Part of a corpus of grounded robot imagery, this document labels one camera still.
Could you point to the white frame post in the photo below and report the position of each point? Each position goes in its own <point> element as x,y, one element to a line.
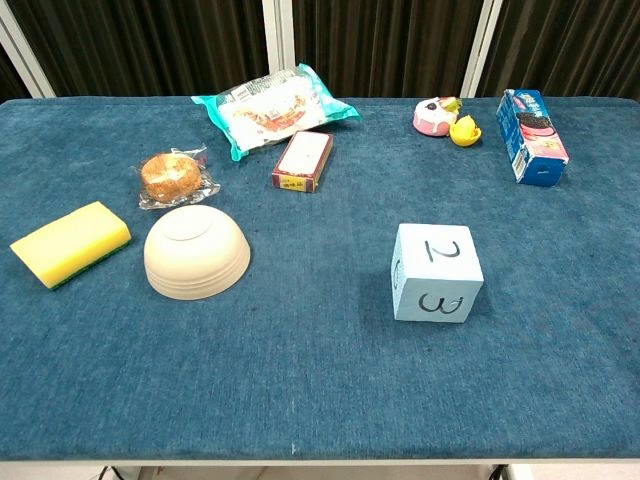
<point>278,35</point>
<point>22,55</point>
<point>480,47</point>

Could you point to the blue Oreo cookie box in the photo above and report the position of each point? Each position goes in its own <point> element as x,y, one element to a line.
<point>532,135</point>

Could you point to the round bread in clear wrapper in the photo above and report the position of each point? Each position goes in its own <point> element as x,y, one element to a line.
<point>171,176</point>

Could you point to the yellow sponge with green pad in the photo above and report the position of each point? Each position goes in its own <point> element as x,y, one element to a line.
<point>67,240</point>

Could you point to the pink toy cake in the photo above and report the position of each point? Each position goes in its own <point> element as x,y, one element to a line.
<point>432,120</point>

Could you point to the yellow toy fruit piece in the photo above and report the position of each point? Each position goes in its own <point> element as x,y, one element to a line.
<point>465,131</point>

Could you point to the dark pleated curtain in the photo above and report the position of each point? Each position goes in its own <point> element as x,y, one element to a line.
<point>150,45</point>

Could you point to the blue table cloth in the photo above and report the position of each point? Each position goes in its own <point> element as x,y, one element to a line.
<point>320,350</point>

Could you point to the upturned beige ceramic bowl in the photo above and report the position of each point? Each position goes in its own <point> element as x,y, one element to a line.
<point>196,255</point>

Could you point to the light blue numbered foam cube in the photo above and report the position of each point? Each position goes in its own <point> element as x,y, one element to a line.
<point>435,270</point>

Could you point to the teal and white snack bag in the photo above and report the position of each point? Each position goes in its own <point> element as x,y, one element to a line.
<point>272,112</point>

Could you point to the maroon small box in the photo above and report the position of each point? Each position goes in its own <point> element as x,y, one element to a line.
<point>304,159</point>

